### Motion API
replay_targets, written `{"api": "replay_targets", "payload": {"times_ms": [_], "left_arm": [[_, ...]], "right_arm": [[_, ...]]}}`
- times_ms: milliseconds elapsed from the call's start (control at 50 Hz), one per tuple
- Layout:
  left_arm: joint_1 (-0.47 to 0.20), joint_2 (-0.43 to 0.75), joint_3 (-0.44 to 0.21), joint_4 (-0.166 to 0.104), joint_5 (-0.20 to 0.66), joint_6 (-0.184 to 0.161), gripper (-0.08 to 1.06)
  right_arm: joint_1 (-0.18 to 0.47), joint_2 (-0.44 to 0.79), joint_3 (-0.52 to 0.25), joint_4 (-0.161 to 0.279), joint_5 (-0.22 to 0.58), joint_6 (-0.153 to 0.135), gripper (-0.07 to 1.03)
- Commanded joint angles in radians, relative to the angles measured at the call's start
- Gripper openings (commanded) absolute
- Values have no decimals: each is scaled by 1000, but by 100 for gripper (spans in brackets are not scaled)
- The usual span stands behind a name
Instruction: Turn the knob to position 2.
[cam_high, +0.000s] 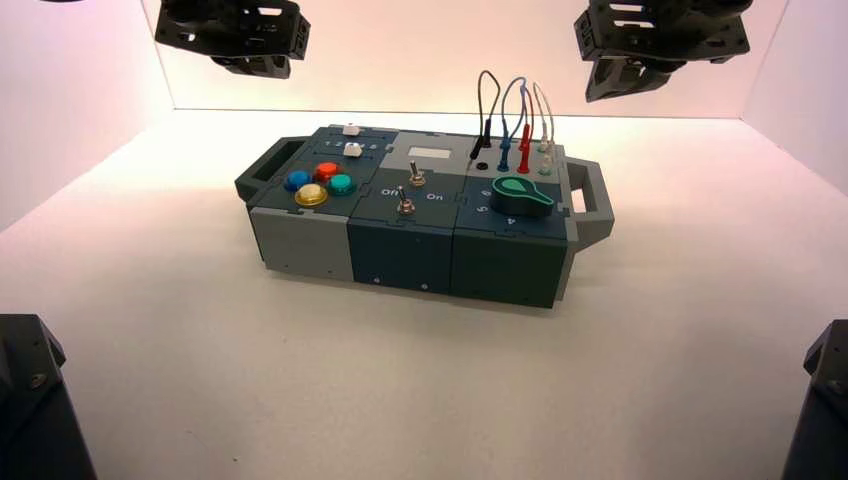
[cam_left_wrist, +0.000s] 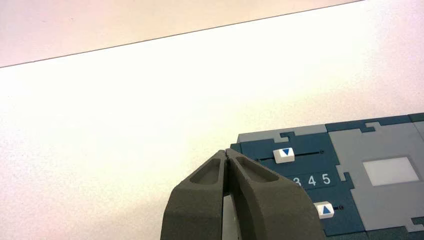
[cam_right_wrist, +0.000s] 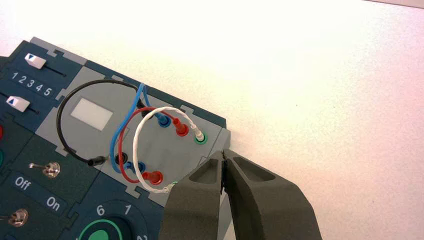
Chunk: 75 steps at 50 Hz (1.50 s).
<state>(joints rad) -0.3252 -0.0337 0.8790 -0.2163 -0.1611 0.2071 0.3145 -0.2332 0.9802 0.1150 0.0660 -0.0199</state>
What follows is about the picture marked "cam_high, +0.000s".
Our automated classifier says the white banana plug cable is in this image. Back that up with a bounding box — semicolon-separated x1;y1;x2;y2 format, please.
531;81;557;175

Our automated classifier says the dark knob with green outline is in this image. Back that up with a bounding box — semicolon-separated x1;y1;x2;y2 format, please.
491;176;556;219

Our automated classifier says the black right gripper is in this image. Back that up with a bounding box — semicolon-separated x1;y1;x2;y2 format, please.
574;0;753;103

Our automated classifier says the black banana plug cable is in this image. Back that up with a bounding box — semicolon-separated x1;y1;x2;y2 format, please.
468;70;503;162

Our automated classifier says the blue banana plug cable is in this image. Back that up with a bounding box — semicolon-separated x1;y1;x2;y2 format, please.
498;76;531;174

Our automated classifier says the yellow round push button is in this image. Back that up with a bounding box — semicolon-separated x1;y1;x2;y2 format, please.
294;183;329;209

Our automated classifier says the grey and blue control box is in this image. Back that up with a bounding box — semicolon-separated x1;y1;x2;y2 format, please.
234;124;615;310

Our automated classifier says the red banana plug cable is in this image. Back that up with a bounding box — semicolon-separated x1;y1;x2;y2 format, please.
516;86;536;176

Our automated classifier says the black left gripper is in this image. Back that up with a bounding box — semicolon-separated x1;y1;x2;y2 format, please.
154;0;311;80

